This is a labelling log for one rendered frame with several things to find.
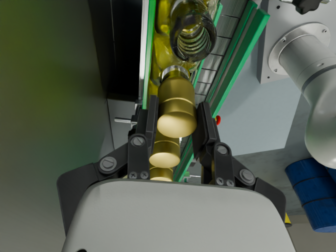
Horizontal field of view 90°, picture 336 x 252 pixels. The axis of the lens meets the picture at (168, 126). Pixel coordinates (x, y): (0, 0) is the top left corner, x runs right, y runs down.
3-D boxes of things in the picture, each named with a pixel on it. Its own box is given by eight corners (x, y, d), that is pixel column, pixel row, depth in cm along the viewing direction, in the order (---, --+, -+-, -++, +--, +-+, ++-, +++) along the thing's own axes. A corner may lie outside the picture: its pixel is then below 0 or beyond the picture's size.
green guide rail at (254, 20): (248, -1, 30) (265, 14, 25) (253, 1, 30) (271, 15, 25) (153, 220, 160) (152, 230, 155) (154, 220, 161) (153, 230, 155)
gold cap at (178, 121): (160, 73, 15) (157, 107, 12) (198, 79, 15) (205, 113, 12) (155, 103, 18) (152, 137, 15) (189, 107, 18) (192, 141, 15)
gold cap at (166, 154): (152, 118, 19) (148, 150, 16) (182, 121, 20) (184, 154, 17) (150, 136, 22) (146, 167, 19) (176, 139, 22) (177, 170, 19)
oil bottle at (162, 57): (160, -7, 30) (151, 47, 16) (191, -1, 30) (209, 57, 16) (157, 27, 34) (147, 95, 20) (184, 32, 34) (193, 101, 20)
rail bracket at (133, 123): (120, 94, 47) (108, 130, 38) (145, 97, 48) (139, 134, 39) (121, 104, 50) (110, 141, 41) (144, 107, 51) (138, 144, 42)
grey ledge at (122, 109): (114, 79, 54) (104, 102, 47) (141, 83, 55) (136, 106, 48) (124, 188, 125) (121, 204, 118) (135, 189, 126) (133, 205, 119)
